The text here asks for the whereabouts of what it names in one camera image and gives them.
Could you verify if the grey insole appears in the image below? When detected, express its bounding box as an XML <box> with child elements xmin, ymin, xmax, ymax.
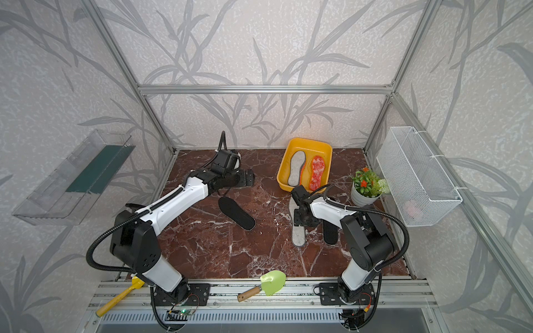
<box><xmin>287</xmin><ymin>151</ymin><xmax>306</xmax><ymax>187</ymax></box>
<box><xmin>289</xmin><ymin>198</ymin><xmax>305</xmax><ymax>247</ymax></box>

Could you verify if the black insole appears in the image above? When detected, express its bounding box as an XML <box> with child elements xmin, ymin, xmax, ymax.
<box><xmin>323</xmin><ymin>221</ymin><xmax>339</xmax><ymax>246</ymax></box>
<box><xmin>218</xmin><ymin>196</ymin><xmax>256</xmax><ymax>231</ymax></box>

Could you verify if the red insole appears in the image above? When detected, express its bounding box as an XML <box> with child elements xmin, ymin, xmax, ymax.
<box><xmin>309</xmin><ymin>155</ymin><xmax>326</xmax><ymax>191</ymax></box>

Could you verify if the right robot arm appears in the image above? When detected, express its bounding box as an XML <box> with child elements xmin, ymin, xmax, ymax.
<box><xmin>291</xmin><ymin>185</ymin><xmax>410</xmax><ymax>305</ymax></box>

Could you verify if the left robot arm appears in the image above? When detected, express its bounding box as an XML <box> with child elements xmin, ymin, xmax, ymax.
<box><xmin>86</xmin><ymin>132</ymin><xmax>252</xmax><ymax>298</ymax></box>

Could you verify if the yellow plastic storage box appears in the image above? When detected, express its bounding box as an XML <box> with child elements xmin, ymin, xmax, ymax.
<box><xmin>276</xmin><ymin>138</ymin><xmax>333</xmax><ymax>192</ymax></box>

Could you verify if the potted artificial plant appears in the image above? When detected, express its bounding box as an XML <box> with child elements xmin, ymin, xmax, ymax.
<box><xmin>351</xmin><ymin>166</ymin><xmax>391</xmax><ymax>207</ymax></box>

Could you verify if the green garden trowel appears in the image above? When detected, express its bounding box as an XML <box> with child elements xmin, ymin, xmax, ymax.
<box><xmin>237</xmin><ymin>270</ymin><xmax>287</xmax><ymax>302</ymax></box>

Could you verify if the green circuit board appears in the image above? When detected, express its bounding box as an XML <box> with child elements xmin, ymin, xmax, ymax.
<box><xmin>165</xmin><ymin>309</ymin><xmax>196</xmax><ymax>323</ymax></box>

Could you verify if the yellow plastic spatula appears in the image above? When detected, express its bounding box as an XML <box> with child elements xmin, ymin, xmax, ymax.
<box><xmin>96</xmin><ymin>276</ymin><xmax>145</xmax><ymax>318</ymax></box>

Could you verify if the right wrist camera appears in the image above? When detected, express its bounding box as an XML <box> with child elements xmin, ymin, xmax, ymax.
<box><xmin>291</xmin><ymin>185</ymin><xmax>310</xmax><ymax>206</ymax></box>

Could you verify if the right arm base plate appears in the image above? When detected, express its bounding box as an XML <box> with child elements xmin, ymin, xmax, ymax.
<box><xmin>313</xmin><ymin>282</ymin><xmax>375</xmax><ymax>308</ymax></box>

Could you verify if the white wire basket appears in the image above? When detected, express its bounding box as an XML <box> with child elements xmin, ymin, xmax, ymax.
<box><xmin>377</xmin><ymin>126</ymin><xmax>463</xmax><ymax>227</ymax></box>

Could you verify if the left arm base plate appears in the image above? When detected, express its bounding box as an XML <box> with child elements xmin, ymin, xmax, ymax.
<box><xmin>152</xmin><ymin>283</ymin><xmax>211</xmax><ymax>307</ymax></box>

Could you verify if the clear plastic wall shelf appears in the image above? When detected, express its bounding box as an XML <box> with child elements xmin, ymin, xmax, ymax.
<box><xmin>12</xmin><ymin>130</ymin><xmax>135</xmax><ymax>226</ymax></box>

